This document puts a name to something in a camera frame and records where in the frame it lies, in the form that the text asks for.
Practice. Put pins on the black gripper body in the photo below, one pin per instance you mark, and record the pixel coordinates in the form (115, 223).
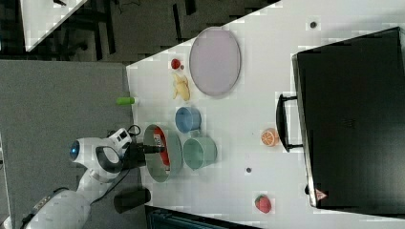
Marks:
(134, 157)

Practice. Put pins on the orange slice toy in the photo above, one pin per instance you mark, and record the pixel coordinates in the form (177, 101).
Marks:
(270, 137)

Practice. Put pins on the red plush ketchup bottle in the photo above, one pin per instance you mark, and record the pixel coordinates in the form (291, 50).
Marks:
(161, 142)

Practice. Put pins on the red strawberry toy bottom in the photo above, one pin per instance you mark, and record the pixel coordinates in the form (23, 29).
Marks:
(263, 204)

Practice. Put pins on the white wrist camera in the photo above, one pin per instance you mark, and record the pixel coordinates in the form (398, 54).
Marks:
(121, 138)

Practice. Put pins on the green mug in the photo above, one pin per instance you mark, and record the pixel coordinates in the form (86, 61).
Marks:
(199, 150)

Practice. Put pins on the green perforated strainer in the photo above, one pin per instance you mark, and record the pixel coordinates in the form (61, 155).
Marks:
(154, 163)

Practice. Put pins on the lilac round plate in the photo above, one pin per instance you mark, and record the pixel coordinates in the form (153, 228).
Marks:
(215, 61)

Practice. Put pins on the plush peeled banana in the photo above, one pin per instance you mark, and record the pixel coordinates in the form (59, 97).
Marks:
(181, 87)

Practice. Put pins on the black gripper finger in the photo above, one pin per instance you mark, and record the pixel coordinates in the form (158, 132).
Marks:
(153, 149)

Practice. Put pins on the black toaster oven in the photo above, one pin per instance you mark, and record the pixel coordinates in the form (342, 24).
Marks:
(350, 97)

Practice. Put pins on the green pear toy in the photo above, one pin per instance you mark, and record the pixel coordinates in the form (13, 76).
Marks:
(123, 101)

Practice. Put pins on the blue cup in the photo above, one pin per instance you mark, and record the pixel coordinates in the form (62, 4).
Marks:
(187, 119)

